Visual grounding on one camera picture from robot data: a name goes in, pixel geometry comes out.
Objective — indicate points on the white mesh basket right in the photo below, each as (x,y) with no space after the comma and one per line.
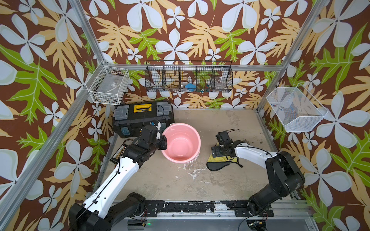
(296,108)

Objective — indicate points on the pink plastic bucket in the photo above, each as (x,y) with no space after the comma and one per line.
(183,143)

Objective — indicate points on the left front aluminium post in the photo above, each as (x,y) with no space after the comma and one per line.
(18,193)

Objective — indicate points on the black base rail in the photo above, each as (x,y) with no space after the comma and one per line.
(153,207)

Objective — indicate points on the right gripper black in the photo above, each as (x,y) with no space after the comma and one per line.
(215,149)

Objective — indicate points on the clear plastic jar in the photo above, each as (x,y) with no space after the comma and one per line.
(220,81)

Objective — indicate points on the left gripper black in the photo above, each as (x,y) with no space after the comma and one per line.
(163,139)

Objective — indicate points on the blue item in basket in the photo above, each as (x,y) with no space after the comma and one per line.
(190,87)

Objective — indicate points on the yellow microfiber cloth black trim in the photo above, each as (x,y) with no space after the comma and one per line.
(215,163)

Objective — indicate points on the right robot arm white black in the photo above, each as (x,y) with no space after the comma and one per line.
(284,176)

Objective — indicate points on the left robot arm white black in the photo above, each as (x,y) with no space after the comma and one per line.
(98,212)

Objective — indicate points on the black wire basket rear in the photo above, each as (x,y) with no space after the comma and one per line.
(174,75)

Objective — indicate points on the white wire basket left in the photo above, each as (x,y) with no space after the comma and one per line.
(107,84)

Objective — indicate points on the black toolbox yellow label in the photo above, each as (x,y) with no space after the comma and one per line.
(128,120)

